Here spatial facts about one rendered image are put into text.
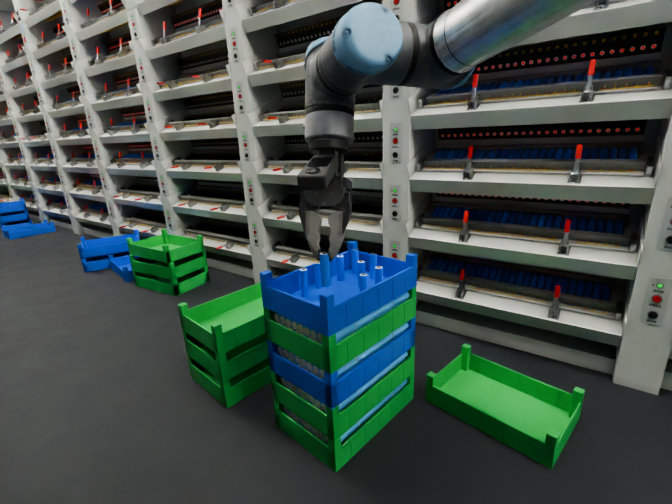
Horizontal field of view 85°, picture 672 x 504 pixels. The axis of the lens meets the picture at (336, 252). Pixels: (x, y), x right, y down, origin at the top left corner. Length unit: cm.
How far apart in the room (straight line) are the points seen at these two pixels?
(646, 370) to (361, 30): 107
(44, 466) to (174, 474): 30
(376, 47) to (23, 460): 112
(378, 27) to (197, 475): 89
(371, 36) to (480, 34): 14
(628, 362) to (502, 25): 95
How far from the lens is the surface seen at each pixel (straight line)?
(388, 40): 60
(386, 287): 79
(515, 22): 54
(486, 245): 119
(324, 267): 67
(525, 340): 131
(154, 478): 98
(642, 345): 124
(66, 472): 109
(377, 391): 89
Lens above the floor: 67
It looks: 18 degrees down
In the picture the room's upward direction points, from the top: 2 degrees counter-clockwise
